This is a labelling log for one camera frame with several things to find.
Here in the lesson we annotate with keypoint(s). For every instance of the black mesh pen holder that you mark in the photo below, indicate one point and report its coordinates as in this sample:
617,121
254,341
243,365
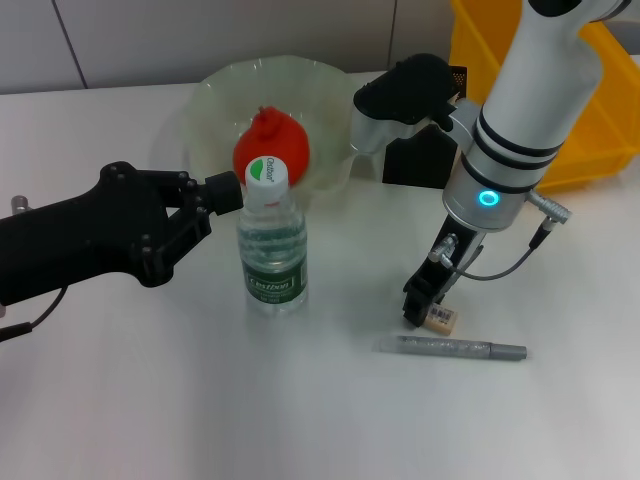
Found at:
415,165

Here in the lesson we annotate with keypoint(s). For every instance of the green glass fruit bowl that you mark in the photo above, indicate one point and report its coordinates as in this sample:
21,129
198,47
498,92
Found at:
225,110

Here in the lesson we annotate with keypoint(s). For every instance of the clear water bottle green label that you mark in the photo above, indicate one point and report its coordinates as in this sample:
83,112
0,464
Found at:
272,240

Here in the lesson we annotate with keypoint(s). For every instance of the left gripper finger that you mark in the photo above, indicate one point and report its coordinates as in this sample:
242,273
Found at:
225,194
175,242

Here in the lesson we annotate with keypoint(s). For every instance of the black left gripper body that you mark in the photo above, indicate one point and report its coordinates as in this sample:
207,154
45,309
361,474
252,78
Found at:
85,235

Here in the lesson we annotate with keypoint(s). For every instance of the yellow plastic storage bin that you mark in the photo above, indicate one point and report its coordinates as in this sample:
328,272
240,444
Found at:
600,125

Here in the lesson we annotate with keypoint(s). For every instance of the red tomato-shaped object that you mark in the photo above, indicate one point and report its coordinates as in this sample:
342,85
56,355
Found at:
280,140

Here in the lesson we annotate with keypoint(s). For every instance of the grey glitter pen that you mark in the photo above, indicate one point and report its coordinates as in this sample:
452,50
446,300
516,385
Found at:
450,346

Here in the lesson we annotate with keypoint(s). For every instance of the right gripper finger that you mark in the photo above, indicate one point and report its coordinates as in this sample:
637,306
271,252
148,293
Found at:
415,307

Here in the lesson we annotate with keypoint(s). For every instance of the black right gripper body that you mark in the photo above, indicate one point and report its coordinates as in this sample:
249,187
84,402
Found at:
447,265

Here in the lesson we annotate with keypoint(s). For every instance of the tan rectangular eraser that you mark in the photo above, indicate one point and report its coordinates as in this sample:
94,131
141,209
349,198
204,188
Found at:
442,320

